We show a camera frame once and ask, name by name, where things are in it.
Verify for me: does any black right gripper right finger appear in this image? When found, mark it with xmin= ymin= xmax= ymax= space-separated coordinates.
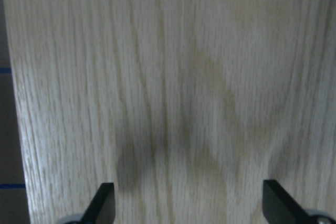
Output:
xmin=262 ymin=179 xmax=336 ymax=224

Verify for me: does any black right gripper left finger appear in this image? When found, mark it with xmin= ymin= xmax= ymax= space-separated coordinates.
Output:
xmin=79 ymin=183 xmax=116 ymax=224

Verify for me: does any wooden drawer cabinet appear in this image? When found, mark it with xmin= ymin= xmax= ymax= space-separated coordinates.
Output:
xmin=4 ymin=0 xmax=335 ymax=223

